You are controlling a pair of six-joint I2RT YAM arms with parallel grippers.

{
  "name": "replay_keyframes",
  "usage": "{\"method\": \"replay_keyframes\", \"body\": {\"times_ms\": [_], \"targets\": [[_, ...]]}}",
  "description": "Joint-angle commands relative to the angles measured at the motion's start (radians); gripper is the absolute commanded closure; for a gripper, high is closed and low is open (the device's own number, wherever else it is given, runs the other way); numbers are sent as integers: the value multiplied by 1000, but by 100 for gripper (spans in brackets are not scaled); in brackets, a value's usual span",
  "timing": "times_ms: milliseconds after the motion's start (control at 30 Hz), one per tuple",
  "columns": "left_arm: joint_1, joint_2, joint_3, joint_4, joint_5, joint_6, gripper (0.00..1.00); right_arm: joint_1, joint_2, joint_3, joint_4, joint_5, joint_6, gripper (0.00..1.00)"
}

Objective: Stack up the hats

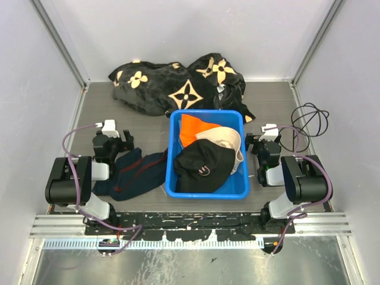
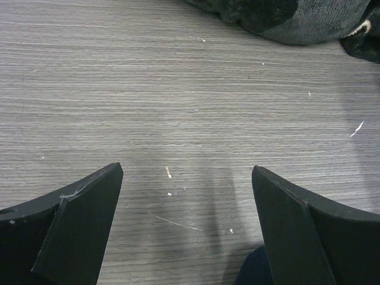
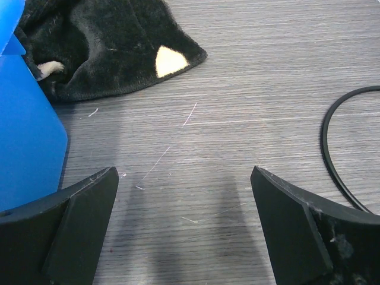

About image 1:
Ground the black flower-pattern blanket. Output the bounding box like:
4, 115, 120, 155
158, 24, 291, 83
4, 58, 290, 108
108, 53, 255, 123

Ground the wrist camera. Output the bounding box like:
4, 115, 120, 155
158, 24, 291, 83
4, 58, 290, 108
259, 123, 279, 141
96, 119, 119, 137

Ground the orange hat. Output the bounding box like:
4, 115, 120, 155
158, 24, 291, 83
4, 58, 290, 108
179, 114, 220, 148

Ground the beige bucket hat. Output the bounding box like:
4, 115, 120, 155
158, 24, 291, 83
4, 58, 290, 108
195, 126, 244, 175

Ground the blue plastic bin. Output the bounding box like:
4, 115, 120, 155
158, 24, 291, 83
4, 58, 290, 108
165, 110, 250, 200

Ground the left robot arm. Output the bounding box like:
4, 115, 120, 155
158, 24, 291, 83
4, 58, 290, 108
45, 130, 134, 235

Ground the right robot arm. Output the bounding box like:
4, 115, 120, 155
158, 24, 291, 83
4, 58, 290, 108
245, 133, 333, 234

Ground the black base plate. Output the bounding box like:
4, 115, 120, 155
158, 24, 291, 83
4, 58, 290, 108
84, 211, 296, 242

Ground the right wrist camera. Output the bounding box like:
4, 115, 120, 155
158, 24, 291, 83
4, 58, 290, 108
259, 123, 279, 141

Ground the black bucket hat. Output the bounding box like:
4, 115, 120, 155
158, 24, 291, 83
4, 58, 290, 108
173, 139, 235, 194

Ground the aluminium front rail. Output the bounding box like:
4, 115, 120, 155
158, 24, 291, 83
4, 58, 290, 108
30, 212, 352, 238

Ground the black wire hat stand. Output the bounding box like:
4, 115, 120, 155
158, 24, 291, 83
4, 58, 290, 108
290, 102, 330, 153

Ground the navy cloth with red stripe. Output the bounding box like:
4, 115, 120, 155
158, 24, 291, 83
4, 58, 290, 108
92, 148, 167, 201

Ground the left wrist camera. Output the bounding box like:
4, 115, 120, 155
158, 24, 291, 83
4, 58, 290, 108
96, 119, 119, 137

